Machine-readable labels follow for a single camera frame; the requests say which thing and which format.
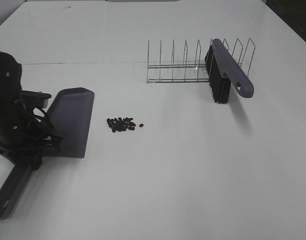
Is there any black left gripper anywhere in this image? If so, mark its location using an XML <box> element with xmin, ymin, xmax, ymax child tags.
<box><xmin>0</xmin><ymin>99</ymin><xmax>63</xmax><ymax>171</ymax></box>

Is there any grey plastic dustpan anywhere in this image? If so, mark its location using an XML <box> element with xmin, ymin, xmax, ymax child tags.
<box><xmin>0</xmin><ymin>87</ymin><xmax>94</xmax><ymax>220</ymax></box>

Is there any pile of coffee beans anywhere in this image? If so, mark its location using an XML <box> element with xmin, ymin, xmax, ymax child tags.
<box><xmin>106</xmin><ymin>117</ymin><xmax>136</xmax><ymax>133</ymax></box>

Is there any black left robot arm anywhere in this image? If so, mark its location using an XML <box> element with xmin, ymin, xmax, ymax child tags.
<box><xmin>0</xmin><ymin>51</ymin><xmax>63</xmax><ymax>170</ymax></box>

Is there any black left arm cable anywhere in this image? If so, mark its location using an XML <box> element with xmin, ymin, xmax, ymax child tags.
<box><xmin>25</xmin><ymin>106</ymin><xmax>55</xmax><ymax>141</ymax></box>

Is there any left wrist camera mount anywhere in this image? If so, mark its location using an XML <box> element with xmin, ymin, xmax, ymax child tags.
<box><xmin>21</xmin><ymin>90</ymin><xmax>51</xmax><ymax>109</ymax></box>

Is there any chrome wire dish rack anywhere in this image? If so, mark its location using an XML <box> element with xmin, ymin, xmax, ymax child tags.
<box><xmin>146</xmin><ymin>38</ymin><xmax>256</xmax><ymax>84</ymax></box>

